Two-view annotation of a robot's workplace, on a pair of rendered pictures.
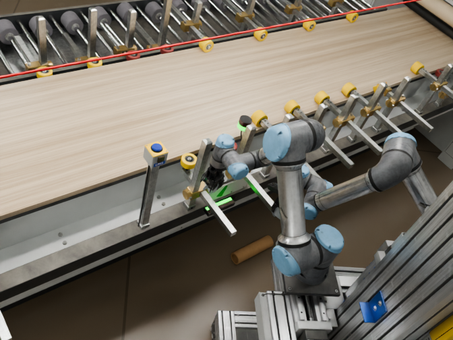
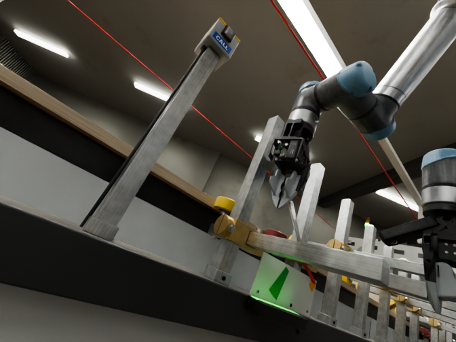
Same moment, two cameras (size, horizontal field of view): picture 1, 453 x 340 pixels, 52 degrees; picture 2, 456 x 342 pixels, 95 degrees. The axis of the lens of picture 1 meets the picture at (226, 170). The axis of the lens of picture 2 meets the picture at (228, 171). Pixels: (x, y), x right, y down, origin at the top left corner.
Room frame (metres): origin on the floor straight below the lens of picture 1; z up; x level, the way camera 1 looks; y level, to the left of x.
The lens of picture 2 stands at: (0.97, 0.02, 0.74)
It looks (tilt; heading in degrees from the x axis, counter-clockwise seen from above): 22 degrees up; 19
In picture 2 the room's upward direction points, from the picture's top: 24 degrees clockwise
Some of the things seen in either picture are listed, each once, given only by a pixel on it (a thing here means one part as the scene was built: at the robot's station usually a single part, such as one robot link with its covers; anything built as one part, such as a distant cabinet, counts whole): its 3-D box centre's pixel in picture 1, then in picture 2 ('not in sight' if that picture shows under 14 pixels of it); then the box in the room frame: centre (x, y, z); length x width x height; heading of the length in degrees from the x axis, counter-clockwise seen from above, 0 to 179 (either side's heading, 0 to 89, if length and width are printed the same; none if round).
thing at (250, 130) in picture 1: (238, 160); (302, 227); (1.66, -0.04, 0.93); 0.04 x 0.04 x 0.48; 50
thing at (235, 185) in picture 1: (228, 189); (288, 286); (1.62, -0.04, 0.75); 0.26 x 0.01 x 0.10; 140
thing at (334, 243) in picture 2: not in sight; (342, 252); (1.87, -0.22, 0.95); 0.14 x 0.06 x 0.05; 140
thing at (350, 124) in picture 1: (350, 123); (398, 290); (2.24, -0.59, 0.95); 0.50 x 0.04 x 0.04; 50
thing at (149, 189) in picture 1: (147, 195); (164, 125); (1.27, 0.29, 0.93); 0.05 x 0.05 x 0.45; 50
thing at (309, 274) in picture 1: (313, 261); not in sight; (1.11, -0.44, 1.09); 0.15 x 0.15 x 0.10
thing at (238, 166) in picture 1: (238, 164); (347, 91); (1.36, -0.04, 1.20); 0.11 x 0.11 x 0.08; 43
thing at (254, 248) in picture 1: (252, 249); not in sight; (1.83, -0.33, 0.04); 0.30 x 0.08 x 0.08; 140
